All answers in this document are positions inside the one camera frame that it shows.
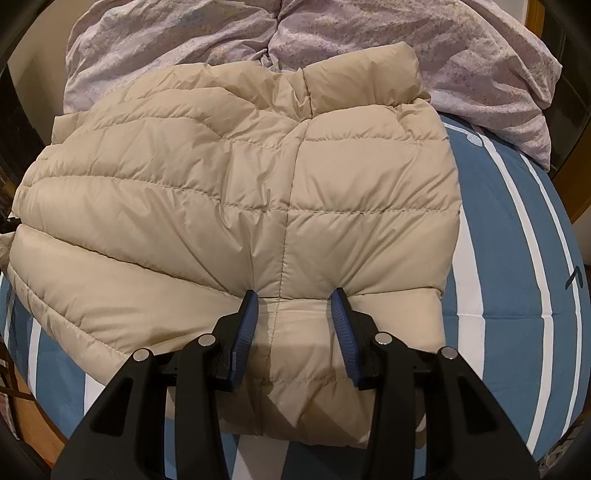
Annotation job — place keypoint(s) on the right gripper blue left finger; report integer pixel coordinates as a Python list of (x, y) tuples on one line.
[(248, 315)]

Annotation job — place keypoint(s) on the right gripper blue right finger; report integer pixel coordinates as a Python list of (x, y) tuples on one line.
[(341, 317)]

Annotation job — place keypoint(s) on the beige quilted down jacket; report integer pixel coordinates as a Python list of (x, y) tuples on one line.
[(151, 214)]

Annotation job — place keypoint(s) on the blue white striped bed sheet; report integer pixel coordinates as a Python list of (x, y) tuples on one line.
[(516, 305)]

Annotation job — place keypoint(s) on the lilac floral duvet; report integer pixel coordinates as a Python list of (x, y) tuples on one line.
[(477, 61)]

